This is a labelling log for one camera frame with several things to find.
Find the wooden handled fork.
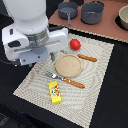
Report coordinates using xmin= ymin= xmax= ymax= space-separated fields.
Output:
xmin=45 ymin=71 xmax=85 ymax=88

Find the beige bowl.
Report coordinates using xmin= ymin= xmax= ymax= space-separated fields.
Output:
xmin=118 ymin=4 xmax=128 ymax=31

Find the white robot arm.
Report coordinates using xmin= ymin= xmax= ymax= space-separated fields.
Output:
xmin=2 ymin=0 xmax=68 ymax=65

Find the yellow butter box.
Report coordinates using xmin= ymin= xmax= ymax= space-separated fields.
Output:
xmin=48 ymin=81 xmax=62 ymax=104

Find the grey saucepan with handle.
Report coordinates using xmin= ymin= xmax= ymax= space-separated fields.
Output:
xmin=58 ymin=2 xmax=78 ymax=24

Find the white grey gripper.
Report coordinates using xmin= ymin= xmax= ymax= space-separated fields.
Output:
xmin=2 ymin=24 xmax=68 ymax=65

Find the grey cooking pot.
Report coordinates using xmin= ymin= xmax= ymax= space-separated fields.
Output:
xmin=81 ymin=1 xmax=104 ymax=24

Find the wooden handled knife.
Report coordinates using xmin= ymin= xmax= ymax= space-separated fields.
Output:
xmin=77 ymin=54 xmax=97 ymax=62

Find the pink wooden board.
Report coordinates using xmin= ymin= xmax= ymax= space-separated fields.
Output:
xmin=49 ymin=0 xmax=128 ymax=43

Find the woven white placemat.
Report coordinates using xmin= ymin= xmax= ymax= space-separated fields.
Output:
xmin=14 ymin=34 xmax=114 ymax=128

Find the red tomato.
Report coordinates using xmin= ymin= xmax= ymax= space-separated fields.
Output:
xmin=70 ymin=39 xmax=81 ymax=50

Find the round beige plate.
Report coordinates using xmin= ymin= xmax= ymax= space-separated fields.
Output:
xmin=55 ymin=54 xmax=83 ymax=78

